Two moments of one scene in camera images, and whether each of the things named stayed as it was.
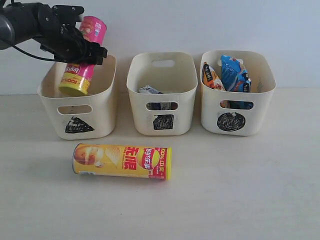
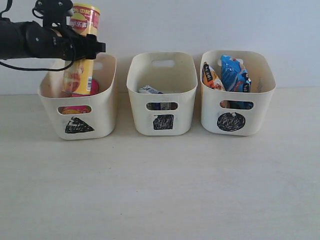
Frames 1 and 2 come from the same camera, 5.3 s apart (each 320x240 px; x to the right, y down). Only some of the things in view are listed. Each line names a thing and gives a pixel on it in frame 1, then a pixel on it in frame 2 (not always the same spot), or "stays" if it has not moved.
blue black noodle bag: (235, 78) stays
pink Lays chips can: (77, 78) -> (80, 109)
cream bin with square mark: (175, 75) stays
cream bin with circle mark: (235, 113) stays
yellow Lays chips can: (136, 162) -> (78, 74)
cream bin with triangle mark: (83, 117) stays
